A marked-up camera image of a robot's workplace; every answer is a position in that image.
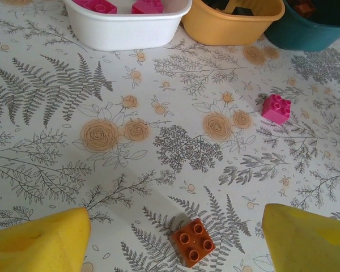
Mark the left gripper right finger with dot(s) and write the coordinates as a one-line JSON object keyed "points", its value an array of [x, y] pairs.
{"points": [[309, 243]]}

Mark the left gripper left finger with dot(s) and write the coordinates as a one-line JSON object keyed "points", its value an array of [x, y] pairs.
{"points": [[31, 246]]}

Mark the teal plastic tub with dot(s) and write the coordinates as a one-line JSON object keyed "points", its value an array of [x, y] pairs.
{"points": [[300, 37]]}

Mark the yellow-orange plastic tub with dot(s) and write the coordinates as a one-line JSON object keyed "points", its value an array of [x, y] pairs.
{"points": [[224, 28]]}

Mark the white plastic tub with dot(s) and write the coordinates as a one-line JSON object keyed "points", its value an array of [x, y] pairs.
{"points": [[124, 31]]}

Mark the brown lego brick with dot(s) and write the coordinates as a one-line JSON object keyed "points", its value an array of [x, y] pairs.
{"points": [[191, 243], [306, 5]]}

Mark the black lego brick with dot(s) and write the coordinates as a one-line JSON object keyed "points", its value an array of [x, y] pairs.
{"points": [[215, 4], [243, 11]]}

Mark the pink lego brick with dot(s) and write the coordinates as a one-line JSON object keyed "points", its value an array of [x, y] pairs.
{"points": [[147, 7], [275, 112], [102, 5]]}

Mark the floral tablecloth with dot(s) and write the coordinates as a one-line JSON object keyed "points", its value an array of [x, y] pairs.
{"points": [[73, 99]]}

